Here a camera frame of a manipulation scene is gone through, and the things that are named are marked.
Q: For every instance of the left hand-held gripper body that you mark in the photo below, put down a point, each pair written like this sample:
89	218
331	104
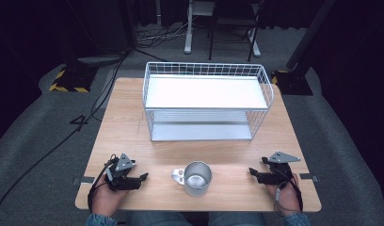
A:
123	164

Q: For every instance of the grey tape strip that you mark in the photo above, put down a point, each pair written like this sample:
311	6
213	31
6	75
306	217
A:
86	180
307	176

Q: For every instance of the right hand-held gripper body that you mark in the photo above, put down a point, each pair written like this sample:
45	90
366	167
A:
280	168

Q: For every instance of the person's right hand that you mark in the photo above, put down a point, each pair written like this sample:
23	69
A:
285	199

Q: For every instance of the person's left hand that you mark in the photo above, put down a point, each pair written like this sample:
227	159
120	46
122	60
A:
106	197

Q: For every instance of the black metal chair frame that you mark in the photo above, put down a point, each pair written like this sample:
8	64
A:
231	22

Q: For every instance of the yellow-black striped stand base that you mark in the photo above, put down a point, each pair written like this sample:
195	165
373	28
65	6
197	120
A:
72	80

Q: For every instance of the person's right leg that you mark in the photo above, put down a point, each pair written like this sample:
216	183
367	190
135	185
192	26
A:
237	219

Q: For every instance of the black stand with striped base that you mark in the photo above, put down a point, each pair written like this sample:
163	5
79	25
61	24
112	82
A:
295	81

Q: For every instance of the person's left leg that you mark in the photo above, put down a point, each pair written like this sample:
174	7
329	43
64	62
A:
158	219

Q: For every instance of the white metal stand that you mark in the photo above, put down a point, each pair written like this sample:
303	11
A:
189	31

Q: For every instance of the person's leg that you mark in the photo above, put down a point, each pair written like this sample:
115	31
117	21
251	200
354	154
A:
158	219
237	219

